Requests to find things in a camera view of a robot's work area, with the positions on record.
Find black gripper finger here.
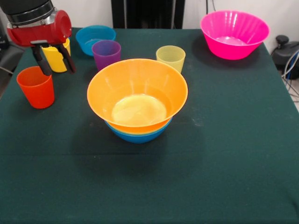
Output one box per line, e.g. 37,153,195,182
57,44,77,74
32,44,52,77

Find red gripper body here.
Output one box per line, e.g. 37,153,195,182
6,9,73,47

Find orange bowl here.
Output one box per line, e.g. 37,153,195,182
86,58,189,134

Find large blue bowl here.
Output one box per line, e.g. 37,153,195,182
105,118,173,144

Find pink bowl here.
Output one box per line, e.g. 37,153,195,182
199,10,271,61

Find red cup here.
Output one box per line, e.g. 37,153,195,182
16,66,55,110

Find small blue bowl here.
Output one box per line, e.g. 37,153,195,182
75,25,117,57

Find purple cup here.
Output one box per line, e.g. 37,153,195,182
91,39,122,72

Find pale translucent yellow cup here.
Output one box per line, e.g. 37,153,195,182
156,45,186,74

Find dark green tablecloth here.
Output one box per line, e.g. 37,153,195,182
0,27,299,224

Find black wall cables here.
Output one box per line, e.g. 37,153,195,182
205,0,217,13

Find tangle of floor cables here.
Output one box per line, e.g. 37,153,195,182
281,50,299,103

